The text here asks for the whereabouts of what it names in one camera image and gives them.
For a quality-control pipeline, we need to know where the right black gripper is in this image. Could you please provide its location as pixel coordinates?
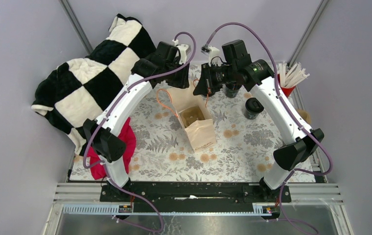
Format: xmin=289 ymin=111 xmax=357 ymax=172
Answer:
xmin=193 ymin=62 xmax=236 ymax=96

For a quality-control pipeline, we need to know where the peach paper bag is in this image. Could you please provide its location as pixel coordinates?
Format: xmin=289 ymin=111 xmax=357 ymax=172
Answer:
xmin=156 ymin=82 xmax=216 ymax=153

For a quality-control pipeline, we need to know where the single brown cup carrier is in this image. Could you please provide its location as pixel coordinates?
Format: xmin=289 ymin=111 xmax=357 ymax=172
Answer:
xmin=180 ymin=106 xmax=205 ymax=127

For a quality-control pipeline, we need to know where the black cup lid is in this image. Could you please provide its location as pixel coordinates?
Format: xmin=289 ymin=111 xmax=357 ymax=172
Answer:
xmin=245 ymin=97 xmax=263 ymax=108

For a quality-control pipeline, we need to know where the black coffee cup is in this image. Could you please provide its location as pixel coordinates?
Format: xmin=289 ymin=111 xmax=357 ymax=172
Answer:
xmin=244 ymin=106 xmax=264 ymax=120

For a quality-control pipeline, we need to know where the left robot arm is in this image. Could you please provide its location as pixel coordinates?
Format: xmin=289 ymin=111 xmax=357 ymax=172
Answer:
xmin=83 ymin=40 xmax=191 ymax=201

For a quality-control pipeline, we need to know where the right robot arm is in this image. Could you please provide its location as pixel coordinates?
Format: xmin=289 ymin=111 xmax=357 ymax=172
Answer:
xmin=193 ymin=40 xmax=324 ymax=202

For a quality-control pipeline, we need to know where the stack of black cups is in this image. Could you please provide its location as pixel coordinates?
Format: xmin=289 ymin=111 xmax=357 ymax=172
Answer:
xmin=224 ymin=83 xmax=242 ymax=98

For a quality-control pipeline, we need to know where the floral tablecloth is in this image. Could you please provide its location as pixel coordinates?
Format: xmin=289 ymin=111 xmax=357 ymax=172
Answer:
xmin=69 ymin=64 xmax=316 ymax=183

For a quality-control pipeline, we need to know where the red cloth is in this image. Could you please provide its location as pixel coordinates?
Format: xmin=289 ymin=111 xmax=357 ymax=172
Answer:
xmin=87 ymin=117 xmax=137 ymax=180

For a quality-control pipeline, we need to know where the red cup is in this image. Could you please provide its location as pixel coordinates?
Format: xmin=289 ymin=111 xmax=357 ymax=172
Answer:
xmin=278 ymin=74 xmax=296 ymax=98

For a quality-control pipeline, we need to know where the white paper straws bundle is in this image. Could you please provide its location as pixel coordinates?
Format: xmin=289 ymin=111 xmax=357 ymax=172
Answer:
xmin=278 ymin=62 xmax=310 ymax=89

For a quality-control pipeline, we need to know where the black white checkered blanket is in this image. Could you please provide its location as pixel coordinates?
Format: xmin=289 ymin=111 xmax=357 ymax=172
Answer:
xmin=31 ymin=14 xmax=156 ymax=156

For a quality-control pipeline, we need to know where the brown cardboard cup carrier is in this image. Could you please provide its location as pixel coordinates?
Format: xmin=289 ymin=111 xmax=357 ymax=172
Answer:
xmin=296 ymin=109 xmax=312 ymax=125

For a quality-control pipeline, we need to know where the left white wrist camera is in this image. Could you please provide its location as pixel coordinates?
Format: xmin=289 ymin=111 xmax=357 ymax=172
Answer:
xmin=172 ymin=39 xmax=191 ymax=65

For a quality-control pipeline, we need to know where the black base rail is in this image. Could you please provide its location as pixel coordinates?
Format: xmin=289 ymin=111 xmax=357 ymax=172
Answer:
xmin=99 ymin=181 xmax=292 ymax=213

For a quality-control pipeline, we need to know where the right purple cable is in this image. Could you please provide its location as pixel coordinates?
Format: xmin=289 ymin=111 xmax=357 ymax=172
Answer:
xmin=204 ymin=22 xmax=334 ymax=235

